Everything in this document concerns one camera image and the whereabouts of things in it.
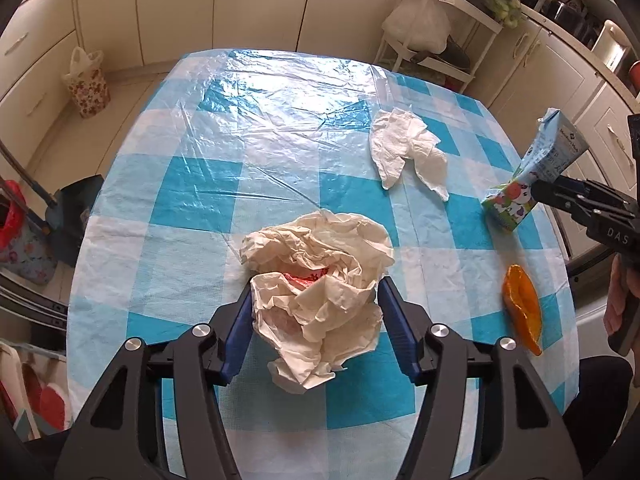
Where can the white crumpled tissue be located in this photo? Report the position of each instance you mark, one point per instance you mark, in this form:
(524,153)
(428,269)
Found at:
(400,145)

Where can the red floral bag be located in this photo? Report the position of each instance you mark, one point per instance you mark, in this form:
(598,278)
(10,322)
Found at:
(30,260)

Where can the grey milk carton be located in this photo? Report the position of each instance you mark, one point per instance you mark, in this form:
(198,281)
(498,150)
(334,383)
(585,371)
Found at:
(550,155)

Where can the floral waste bin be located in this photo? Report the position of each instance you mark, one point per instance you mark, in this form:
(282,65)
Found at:
(90,87)

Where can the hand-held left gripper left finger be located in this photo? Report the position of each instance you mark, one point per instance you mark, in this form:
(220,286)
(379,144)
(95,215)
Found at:
(237,340)

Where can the white trolley cart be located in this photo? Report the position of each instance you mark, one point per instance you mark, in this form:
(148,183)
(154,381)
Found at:
(477,15)

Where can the orange peel piece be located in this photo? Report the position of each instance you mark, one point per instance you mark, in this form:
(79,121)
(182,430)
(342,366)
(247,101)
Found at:
(522,305)

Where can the white plastic bag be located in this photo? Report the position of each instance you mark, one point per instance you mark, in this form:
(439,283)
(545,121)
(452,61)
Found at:
(417,25)

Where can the dark dustpan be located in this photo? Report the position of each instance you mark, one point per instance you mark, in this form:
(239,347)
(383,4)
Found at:
(77,220)

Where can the white paper wrapper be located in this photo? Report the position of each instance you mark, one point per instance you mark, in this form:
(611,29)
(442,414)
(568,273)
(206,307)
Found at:
(325,260)

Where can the red plastic bag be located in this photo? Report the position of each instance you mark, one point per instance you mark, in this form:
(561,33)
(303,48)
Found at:
(10,215)

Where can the person's right hand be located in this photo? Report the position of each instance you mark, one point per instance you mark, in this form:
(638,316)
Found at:
(616,295)

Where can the white plastic rack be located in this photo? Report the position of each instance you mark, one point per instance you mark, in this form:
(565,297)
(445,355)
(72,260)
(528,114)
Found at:
(15,385)

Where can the person's dark clothing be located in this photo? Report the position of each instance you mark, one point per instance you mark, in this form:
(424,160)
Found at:
(600,410)

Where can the white electric kettle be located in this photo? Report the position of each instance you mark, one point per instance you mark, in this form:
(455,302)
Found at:
(614,45)

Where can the white kitchen cabinets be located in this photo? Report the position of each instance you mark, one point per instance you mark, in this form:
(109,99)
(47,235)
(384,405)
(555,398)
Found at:
(175,5)

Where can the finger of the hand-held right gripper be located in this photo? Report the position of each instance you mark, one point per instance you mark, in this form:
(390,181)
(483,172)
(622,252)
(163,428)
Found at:
(607,199)
(555,192)

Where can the red cloth bag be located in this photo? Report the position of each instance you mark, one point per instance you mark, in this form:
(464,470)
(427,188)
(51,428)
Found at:
(50,400)

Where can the black pan on cart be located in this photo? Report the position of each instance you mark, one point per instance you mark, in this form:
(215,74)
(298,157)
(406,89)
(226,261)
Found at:
(450,52)

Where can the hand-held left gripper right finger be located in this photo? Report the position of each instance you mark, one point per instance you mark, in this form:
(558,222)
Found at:
(400,330)

